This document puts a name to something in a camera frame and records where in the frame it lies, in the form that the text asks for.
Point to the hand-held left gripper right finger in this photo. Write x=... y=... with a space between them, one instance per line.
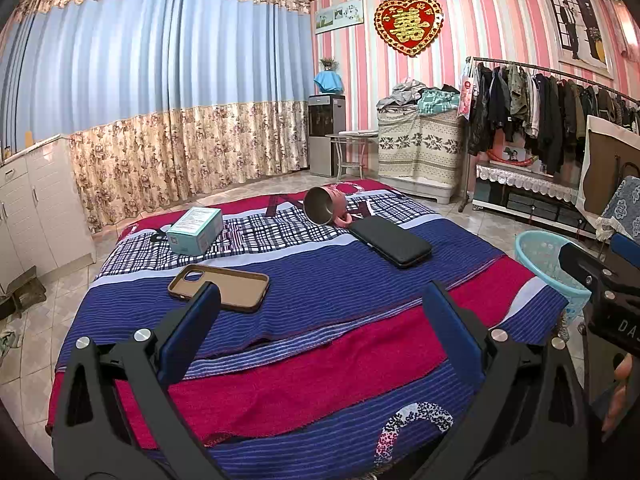
x=450 y=327

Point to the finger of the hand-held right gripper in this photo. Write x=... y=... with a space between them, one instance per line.
x=585 y=260
x=627 y=247

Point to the white cabinet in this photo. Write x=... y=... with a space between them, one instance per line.
x=40 y=200

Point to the teal cardboard box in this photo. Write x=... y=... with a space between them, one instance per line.
x=192 y=232

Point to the pink hanging bag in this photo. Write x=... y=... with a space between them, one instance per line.
x=467 y=92

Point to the patterned cloth covered appliance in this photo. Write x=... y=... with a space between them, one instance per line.
x=417 y=147

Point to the wooden stool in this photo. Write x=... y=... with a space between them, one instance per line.
x=25 y=290

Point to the window figure wall poster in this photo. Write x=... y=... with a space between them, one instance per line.
x=577 y=25

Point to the person's right hand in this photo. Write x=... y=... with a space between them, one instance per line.
x=620 y=390

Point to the white lace cloth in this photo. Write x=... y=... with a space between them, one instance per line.
x=525 y=180

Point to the light blue plastic basket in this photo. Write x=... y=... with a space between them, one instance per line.
x=535 y=265

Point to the grey water dispenser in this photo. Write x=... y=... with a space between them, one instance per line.
x=325 y=140

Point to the pink metal mug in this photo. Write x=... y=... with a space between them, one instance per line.
x=327 y=202

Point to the red heart wall decoration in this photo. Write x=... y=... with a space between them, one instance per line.
x=409 y=25

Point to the metal clothes rack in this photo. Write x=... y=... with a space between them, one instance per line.
x=510 y=62

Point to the small metal side table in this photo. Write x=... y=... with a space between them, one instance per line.
x=350 y=142

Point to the grey clothes pile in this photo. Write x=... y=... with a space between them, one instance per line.
x=400 y=95

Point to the low cabinet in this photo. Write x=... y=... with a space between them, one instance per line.
x=525 y=205

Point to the red cartoon print board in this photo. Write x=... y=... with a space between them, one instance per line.
x=515 y=155

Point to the teal plaid cloth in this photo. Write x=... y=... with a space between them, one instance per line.
x=437 y=102

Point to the cream framed brown board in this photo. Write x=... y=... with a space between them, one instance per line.
x=605 y=160

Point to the blue and floral curtain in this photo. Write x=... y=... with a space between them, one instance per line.
x=160 y=80

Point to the crumpled floor cloth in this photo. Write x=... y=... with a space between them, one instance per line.
x=10 y=342

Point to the small potted plant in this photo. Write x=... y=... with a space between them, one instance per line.
x=328 y=63

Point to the blue floral cloth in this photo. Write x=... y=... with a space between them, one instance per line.
x=620 y=205

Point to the row of hanging clothes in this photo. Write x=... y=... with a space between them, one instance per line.
x=545 y=105

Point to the beige phone case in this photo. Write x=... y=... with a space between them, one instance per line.
x=235 y=292

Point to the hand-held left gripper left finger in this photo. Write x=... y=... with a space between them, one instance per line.
x=192 y=327

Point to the black wallet case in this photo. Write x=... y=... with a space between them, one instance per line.
x=390 y=242

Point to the blue cloth covered bottle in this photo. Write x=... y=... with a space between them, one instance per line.
x=329 y=82

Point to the papers on side table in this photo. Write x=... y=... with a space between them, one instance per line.
x=359 y=133

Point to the wide wall picture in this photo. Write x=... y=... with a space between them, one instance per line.
x=338 y=16

